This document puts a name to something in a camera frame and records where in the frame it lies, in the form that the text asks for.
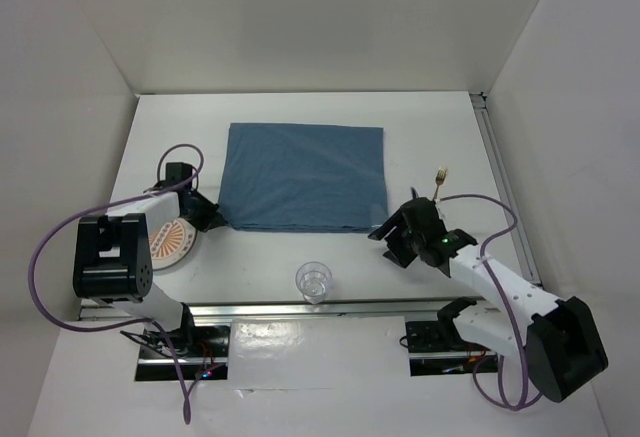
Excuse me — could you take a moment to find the gold fork dark handle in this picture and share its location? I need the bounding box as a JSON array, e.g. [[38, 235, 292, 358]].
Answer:
[[432, 166, 448, 201]]

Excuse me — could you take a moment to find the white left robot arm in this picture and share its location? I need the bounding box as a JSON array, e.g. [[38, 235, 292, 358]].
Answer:
[[73, 162, 226, 356]]

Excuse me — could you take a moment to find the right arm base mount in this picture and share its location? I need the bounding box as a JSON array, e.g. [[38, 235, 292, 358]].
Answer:
[[399, 320, 498, 377]]

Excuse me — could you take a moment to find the aluminium rail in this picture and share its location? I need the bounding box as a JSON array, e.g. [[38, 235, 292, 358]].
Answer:
[[78, 281, 549, 321], [469, 93, 543, 287]]

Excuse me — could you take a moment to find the blue cloth placemat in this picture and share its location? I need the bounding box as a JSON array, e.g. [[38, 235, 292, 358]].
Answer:
[[218, 123, 389, 233]]

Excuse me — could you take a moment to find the clear plastic cup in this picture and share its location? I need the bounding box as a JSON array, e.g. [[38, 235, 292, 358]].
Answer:
[[295, 261, 332, 304]]

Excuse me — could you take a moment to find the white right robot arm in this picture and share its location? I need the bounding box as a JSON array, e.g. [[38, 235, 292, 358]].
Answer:
[[368, 197, 609, 402]]

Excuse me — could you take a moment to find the aluminium front rail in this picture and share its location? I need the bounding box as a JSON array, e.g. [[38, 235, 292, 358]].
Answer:
[[78, 281, 549, 321]]

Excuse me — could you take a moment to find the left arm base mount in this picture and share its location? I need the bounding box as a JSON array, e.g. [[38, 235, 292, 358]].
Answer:
[[119, 322, 231, 383]]

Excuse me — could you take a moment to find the aluminium right side rail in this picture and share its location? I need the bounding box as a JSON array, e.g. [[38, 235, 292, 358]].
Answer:
[[469, 93, 543, 287]]

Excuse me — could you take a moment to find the orange patterned plate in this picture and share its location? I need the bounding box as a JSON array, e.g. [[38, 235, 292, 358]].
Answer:
[[149, 218, 198, 271]]

